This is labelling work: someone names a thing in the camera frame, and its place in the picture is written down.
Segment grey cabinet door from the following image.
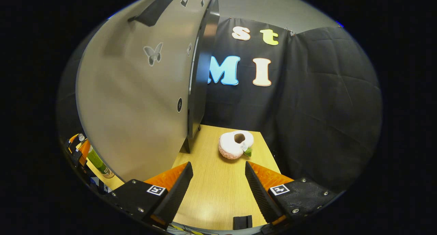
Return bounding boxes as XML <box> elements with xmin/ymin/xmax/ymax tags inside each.
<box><xmin>75</xmin><ymin>0</ymin><xmax>213</xmax><ymax>182</ymax></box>

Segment green bottle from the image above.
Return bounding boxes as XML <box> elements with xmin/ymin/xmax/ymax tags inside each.
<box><xmin>86</xmin><ymin>146</ymin><xmax>111</xmax><ymax>176</ymax></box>

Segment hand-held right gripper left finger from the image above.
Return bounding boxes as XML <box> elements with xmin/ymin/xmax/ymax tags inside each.
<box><xmin>109</xmin><ymin>162</ymin><xmax>194</xmax><ymax>230</ymax></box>

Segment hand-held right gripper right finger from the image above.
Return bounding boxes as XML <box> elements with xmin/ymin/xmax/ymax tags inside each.
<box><xmin>244</xmin><ymin>161</ymin><xmax>337</xmax><ymax>234</ymax></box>

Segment black cabinet door handle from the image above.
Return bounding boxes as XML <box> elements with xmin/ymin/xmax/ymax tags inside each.
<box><xmin>128</xmin><ymin>0</ymin><xmax>186</xmax><ymax>27</ymax></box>

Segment pink plush peach toy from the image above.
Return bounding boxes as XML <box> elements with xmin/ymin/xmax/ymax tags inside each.
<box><xmin>218</xmin><ymin>130</ymin><xmax>255</xmax><ymax>160</ymax></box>

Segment dark grey cabinet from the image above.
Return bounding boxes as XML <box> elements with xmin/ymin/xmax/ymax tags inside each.
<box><xmin>186</xmin><ymin>0</ymin><xmax>221</xmax><ymax>154</ymax></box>

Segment black backdrop cloth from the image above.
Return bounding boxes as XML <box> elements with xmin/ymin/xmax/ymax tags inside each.
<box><xmin>201</xmin><ymin>16</ymin><xmax>383</xmax><ymax>194</ymax></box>

